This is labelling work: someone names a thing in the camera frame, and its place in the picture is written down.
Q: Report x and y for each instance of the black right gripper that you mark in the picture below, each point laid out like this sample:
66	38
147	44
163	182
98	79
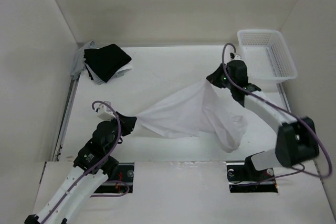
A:
213	77

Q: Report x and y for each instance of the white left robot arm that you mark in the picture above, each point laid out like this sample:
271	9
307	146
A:
92	167

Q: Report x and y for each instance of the folded black tank top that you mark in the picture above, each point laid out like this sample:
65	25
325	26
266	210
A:
103	63

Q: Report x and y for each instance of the folded white tank top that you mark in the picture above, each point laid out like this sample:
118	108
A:
122	70

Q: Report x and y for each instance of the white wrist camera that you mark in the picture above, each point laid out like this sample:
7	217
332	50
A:
235	56
104	113

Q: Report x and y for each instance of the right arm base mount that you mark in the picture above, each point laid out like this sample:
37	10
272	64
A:
244	178

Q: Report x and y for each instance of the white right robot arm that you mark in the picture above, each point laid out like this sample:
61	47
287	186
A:
296	139

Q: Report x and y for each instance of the white plastic basket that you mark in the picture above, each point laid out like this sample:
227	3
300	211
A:
266	55

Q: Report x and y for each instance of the folded grey tank top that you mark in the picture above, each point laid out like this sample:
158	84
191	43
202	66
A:
78	64

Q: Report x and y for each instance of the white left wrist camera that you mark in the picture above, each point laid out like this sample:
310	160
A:
104	113

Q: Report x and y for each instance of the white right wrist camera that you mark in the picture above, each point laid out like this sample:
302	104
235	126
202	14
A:
235	56

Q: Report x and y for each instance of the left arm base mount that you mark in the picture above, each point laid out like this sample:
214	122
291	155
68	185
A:
117	185

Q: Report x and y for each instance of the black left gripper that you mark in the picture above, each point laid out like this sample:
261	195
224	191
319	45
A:
128	123

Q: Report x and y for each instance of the white tank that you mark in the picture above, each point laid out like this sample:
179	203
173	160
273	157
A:
196	108
122	70

